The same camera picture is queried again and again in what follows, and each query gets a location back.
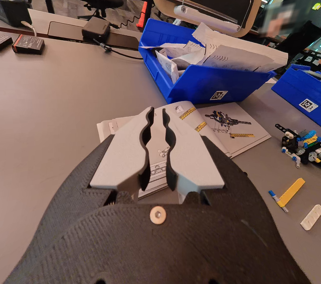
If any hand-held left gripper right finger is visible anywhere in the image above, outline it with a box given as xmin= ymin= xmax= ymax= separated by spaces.
xmin=163 ymin=108 xmax=225 ymax=205

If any partly built lego model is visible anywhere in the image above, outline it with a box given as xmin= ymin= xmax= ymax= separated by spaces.
xmin=275 ymin=123 xmax=321 ymax=169

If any black storage box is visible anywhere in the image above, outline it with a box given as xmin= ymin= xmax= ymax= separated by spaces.
xmin=0 ymin=0 xmax=32 ymax=27

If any black battery pack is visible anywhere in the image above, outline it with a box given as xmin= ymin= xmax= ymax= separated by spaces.
xmin=0 ymin=34 xmax=13 ymax=51
xmin=12 ymin=34 xmax=45 ymax=55

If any blue plastic bin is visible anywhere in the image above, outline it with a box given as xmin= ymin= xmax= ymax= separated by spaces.
xmin=138 ymin=18 xmax=277 ymax=105
xmin=271 ymin=64 xmax=321 ymax=124

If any orange plastic bracket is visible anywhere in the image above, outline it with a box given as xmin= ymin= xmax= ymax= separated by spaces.
xmin=136 ymin=2 xmax=147 ymax=27

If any white lego beam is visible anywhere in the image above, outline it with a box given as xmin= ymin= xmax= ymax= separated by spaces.
xmin=300 ymin=204 xmax=321 ymax=231

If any black charger box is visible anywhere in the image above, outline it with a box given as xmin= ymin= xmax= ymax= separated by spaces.
xmin=81 ymin=17 xmax=111 ymax=41

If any white tube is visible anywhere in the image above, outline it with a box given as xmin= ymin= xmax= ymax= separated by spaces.
xmin=174 ymin=5 xmax=241 ymax=34

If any black cable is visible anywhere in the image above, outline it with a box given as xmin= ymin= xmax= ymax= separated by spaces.
xmin=93 ymin=38 xmax=144 ymax=60

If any dark grey desk pad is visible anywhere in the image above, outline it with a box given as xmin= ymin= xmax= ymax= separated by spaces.
xmin=48 ymin=21 xmax=140 ymax=50

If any blue and white lego axle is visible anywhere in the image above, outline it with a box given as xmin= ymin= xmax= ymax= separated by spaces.
xmin=268 ymin=190 xmax=289 ymax=213

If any yellow lego beam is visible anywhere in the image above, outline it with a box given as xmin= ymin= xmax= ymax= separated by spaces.
xmin=277 ymin=178 xmax=306 ymax=208

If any lego instruction booklet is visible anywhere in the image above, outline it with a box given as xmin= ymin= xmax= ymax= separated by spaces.
xmin=96 ymin=101 xmax=272 ymax=199

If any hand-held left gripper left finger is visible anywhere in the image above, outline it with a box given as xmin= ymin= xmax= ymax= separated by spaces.
xmin=89 ymin=106 xmax=154 ymax=201

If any white cable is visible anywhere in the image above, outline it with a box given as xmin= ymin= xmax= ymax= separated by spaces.
xmin=21 ymin=20 xmax=37 ymax=37

